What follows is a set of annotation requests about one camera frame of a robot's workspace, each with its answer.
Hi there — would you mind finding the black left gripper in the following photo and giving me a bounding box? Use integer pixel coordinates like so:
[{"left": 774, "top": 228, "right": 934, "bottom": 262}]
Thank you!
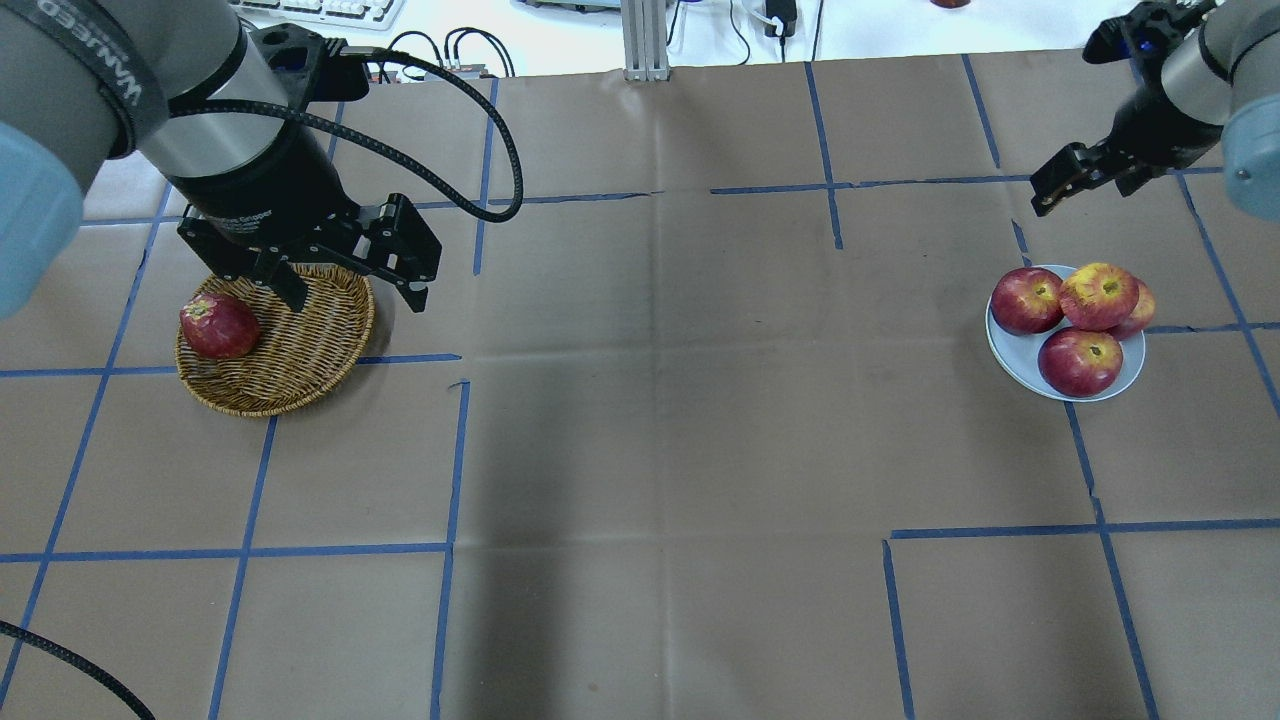
[{"left": 165, "top": 26, "right": 442, "bottom": 313}]

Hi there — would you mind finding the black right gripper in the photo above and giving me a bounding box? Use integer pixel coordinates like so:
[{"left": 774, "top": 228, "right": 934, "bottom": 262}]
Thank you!
[{"left": 1030, "top": 1, "right": 1222, "bottom": 218}]

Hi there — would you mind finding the yellow red apple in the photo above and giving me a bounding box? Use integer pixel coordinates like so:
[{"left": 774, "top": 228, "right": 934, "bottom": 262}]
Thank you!
[{"left": 1059, "top": 263, "right": 1140, "bottom": 331}]

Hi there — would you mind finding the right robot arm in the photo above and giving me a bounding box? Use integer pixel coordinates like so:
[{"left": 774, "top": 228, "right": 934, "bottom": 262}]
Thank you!
[{"left": 1030, "top": 1, "right": 1279, "bottom": 222}]

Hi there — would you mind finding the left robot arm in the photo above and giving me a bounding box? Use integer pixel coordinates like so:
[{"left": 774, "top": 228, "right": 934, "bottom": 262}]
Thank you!
[{"left": 3, "top": 1, "right": 442, "bottom": 316}]

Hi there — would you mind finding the woven wicker basket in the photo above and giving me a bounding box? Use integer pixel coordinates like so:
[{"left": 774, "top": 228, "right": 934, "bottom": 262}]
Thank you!
[{"left": 174, "top": 264, "right": 376, "bottom": 418}]

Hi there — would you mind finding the red apple on plate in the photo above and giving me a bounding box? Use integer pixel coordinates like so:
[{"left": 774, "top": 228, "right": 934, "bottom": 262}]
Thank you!
[
  {"left": 1107, "top": 279, "right": 1157, "bottom": 341},
  {"left": 989, "top": 266, "right": 1065, "bottom": 336},
  {"left": 1037, "top": 325, "right": 1125, "bottom": 398}
]

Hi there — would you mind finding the dark red apple in basket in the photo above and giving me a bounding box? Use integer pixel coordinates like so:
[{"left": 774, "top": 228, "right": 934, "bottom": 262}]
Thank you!
[{"left": 179, "top": 293, "right": 262, "bottom": 360}]

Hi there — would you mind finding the light blue plate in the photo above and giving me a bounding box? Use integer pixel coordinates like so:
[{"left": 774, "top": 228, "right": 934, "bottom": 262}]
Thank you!
[{"left": 986, "top": 265, "right": 1146, "bottom": 402}]

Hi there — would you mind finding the white keyboard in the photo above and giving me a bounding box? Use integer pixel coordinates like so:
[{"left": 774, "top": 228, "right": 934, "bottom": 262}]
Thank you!
[{"left": 228, "top": 0, "right": 410, "bottom": 32}]

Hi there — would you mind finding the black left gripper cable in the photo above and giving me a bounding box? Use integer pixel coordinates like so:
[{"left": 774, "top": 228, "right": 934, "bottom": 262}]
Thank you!
[{"left": 165, "top": 47, "right": 525, "bottom": 223}]

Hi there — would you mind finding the aluminium frame post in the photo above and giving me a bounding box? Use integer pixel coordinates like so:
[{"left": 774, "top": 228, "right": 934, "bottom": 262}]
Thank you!
[{"left": 620, "top": 0, "right": 671, "bottom": 82}]

